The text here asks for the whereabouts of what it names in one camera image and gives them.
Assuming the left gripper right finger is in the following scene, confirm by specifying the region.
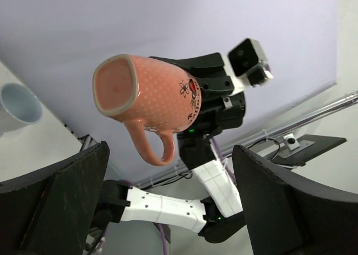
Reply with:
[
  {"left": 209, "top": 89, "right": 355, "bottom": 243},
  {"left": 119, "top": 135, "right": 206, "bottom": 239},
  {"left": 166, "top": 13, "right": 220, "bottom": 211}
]
[{"left": 232, "top": 145, "right": 357, "bottom": 254}]

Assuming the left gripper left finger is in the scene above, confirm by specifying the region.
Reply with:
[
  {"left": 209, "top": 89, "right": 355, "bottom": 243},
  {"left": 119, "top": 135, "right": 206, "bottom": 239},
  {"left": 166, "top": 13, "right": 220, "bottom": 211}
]
[{"left": 1, "top": 141, "right": 110, "bottom": 254}]

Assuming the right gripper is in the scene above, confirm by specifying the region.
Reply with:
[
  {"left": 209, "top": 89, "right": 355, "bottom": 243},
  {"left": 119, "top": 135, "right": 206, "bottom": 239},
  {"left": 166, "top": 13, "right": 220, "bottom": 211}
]
[{"left": 150, "top": 52, "right": 246, "bottom": 138}]

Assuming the pink mug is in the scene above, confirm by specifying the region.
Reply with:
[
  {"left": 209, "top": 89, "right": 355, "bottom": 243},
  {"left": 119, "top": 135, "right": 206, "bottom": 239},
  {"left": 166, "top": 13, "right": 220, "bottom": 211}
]
[{"left": 92, "top": 54, "right": 202, "bottom": 167}]

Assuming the black monitor stand plate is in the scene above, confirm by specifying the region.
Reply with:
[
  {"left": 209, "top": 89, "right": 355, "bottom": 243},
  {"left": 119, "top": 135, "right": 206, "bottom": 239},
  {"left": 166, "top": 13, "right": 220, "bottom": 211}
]
[{"left": 248, "top": 134, "right": 347, "bottom": 168}]

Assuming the light blue footed cup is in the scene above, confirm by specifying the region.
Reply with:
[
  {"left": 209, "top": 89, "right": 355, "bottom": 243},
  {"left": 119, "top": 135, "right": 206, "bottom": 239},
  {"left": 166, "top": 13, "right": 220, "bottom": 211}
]
[{"left": 1, "top": 83, "right": 43, "bottom": 136}]

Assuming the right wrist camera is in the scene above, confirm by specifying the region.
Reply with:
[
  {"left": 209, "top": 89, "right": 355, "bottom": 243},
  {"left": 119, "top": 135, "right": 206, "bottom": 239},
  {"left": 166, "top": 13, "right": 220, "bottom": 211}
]
[{"left": 222, "top": 38, "right": 274, "bottom": 96}]

